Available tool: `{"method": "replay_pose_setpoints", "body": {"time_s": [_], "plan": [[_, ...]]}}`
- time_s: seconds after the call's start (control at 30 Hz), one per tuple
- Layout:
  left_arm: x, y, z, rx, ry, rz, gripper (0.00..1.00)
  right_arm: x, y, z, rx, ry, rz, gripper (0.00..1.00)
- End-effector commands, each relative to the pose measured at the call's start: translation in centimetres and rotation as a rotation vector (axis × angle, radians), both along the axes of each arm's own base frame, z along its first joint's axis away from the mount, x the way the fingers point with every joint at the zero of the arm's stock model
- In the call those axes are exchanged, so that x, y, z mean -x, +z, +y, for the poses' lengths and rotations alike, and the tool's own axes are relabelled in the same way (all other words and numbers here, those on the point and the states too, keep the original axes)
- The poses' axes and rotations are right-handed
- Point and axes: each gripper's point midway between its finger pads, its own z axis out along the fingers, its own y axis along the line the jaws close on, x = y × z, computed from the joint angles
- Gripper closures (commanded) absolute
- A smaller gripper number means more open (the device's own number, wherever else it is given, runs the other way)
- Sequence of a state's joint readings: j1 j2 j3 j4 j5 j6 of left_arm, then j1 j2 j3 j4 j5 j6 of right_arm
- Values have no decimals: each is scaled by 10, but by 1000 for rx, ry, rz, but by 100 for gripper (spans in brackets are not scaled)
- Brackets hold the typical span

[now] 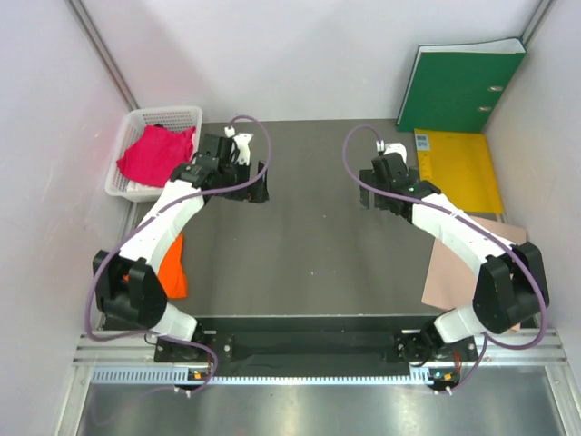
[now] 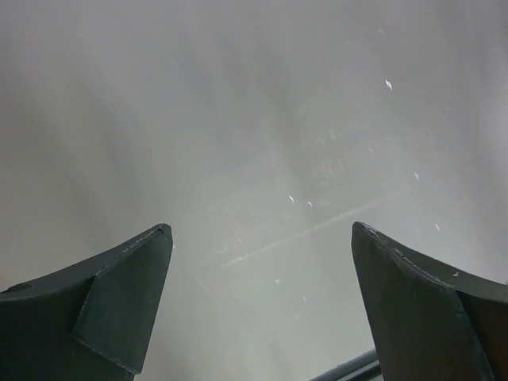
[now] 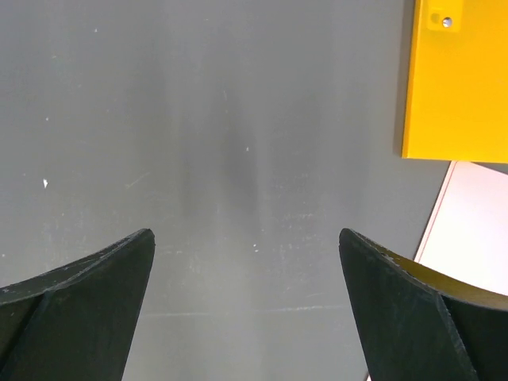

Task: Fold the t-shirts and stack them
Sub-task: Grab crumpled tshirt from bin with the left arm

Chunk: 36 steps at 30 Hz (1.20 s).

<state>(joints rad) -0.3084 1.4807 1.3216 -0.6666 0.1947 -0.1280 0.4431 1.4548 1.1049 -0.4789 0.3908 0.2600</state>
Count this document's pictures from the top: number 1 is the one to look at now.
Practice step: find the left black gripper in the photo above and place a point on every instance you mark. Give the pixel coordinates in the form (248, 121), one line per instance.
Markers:
(259, 192)

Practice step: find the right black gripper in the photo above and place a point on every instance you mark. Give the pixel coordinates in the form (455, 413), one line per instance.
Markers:
(364, 198)

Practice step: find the pink t shirt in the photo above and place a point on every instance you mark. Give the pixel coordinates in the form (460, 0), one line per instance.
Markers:
(153, 157)

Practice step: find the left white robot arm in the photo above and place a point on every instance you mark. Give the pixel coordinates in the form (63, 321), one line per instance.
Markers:
(126, 283)

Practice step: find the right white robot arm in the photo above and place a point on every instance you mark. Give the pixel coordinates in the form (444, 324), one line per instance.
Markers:
(511, 284)

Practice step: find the yellow folder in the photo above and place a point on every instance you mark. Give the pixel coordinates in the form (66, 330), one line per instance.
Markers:
(460, 165)

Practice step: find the orange folded t shirt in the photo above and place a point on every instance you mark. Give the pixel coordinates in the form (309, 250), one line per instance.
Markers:
(171, 273)

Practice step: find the white t shirt in basket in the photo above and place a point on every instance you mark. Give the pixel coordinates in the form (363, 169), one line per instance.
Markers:
(134, 187)

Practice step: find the beige paper folder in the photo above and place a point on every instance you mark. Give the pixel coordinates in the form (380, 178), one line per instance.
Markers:
(450, 283)

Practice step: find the white plastic basket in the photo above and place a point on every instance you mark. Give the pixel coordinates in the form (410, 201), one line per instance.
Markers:
(173, 118)

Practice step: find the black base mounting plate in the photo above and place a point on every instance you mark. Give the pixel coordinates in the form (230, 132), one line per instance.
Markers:
(389, 346)

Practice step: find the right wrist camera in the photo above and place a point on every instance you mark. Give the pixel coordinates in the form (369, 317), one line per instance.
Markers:
(391, 148)

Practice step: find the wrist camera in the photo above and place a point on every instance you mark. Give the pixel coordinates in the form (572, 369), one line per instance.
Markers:
(241, 152)
(391, 148)

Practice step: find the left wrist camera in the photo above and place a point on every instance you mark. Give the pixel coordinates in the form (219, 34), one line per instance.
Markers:
(241, 152)

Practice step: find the green ring binder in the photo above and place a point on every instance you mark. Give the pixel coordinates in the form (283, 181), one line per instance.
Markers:
(456, 87)

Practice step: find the aluminium rail frame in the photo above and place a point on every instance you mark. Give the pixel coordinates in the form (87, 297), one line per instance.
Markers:
(142, 385)

